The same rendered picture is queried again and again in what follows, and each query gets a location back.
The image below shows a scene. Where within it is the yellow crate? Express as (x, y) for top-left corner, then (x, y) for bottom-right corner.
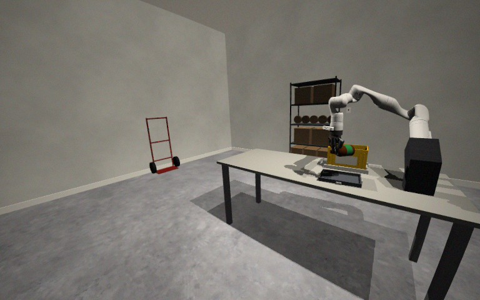
(327, 144), (368, 169)

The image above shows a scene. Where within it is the brown bottle with green base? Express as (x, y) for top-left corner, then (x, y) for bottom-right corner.
(330, 145), (355, 157)

